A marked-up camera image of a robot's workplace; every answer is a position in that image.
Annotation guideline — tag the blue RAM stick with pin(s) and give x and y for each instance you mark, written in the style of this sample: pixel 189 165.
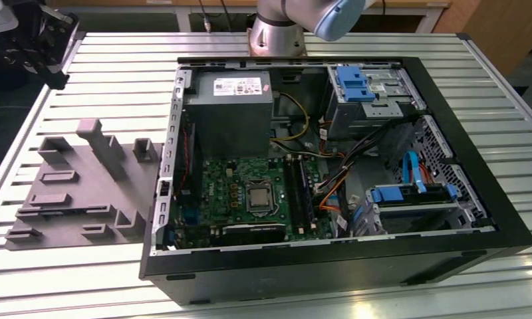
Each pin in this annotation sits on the blue RAM stick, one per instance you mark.
pixel 71 210

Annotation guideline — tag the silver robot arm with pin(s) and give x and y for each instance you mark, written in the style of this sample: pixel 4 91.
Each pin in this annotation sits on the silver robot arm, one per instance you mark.
pixel 275 36

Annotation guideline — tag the black RAM slot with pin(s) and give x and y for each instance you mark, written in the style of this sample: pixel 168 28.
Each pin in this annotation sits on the black RAM slot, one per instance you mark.
pixel 292 194
pixel 297 194
pixel 301 194
pixel 313 227

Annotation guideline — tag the grey parts rack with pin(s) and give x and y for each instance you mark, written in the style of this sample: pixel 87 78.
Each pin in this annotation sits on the grey parts rack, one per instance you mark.
pixel 93 186

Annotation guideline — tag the grey power supply unit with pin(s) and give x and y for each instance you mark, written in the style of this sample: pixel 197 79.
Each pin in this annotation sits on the grey power supply unit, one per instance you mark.
pixel 231 116

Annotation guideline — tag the green motherboard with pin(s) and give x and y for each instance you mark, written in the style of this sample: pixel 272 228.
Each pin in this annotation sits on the green motherboard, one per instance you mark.
pixel 221 172

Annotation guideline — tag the blue plastic clip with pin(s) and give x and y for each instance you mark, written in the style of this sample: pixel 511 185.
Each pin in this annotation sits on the blue plastic clip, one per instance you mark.
pixel 272 133

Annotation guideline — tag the blue board connector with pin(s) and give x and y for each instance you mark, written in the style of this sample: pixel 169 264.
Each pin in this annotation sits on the blue board connector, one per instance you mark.
pixel 192 216

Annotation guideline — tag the CPU socket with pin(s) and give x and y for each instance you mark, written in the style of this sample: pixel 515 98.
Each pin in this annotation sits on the CPU socket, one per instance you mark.
pixel 259 182

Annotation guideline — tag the silver CPU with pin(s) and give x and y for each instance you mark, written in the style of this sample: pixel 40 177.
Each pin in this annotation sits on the silver CPU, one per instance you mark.
pixel 259 198

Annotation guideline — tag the blue drive latch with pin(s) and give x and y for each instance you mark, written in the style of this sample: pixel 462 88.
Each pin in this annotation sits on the blue drive latch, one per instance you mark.
pixel 355 86

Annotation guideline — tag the metal locking lever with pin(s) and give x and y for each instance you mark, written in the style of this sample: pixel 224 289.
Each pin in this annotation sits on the metal locking lever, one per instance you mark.
pixel 275 210

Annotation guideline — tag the black graphics card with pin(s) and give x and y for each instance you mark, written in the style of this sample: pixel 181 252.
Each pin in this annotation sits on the black graphics card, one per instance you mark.
pixel 252 232

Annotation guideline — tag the metal drive cage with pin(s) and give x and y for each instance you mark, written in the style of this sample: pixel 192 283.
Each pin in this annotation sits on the metal drive cage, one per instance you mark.
pixel 382 109

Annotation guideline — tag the black open PC case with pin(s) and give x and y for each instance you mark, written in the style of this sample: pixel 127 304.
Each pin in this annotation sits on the black open PC case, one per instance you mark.
pixel 292 276

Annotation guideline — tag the hard disk in blue carrier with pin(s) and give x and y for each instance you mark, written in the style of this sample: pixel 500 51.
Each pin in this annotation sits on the hard disk in blue carrier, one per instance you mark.
pixel 388 194

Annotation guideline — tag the metal disk bay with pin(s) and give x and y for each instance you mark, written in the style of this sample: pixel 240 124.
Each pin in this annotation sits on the metal disk bay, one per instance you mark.
pixel 419 207

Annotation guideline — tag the wooden cabinet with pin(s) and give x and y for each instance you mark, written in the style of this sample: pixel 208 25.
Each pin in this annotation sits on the wooden cabinet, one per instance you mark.
pixel 506 33

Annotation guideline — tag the blue plastic bracket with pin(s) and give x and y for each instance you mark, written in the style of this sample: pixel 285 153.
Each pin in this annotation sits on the blue plastic bracket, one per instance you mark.
pixel 359 216

